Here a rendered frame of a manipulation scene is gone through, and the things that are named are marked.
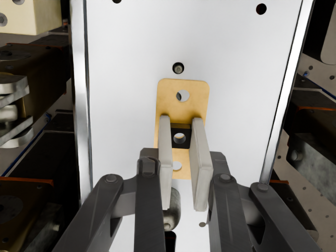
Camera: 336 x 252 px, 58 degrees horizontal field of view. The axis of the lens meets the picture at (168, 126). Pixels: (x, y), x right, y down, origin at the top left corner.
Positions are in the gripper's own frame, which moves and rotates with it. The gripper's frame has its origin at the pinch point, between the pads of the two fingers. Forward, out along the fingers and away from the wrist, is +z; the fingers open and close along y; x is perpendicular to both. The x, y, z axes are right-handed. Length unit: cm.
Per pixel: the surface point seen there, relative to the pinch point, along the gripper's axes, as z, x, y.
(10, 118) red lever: 5.2, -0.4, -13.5
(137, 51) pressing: 12.0, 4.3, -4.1
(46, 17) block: 7.7, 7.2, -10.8
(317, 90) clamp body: 29.5, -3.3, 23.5
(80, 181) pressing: 11.6, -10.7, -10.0
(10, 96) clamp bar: 4.9, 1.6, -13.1
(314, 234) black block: 13.0, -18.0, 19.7
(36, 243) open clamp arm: 7.9, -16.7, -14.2
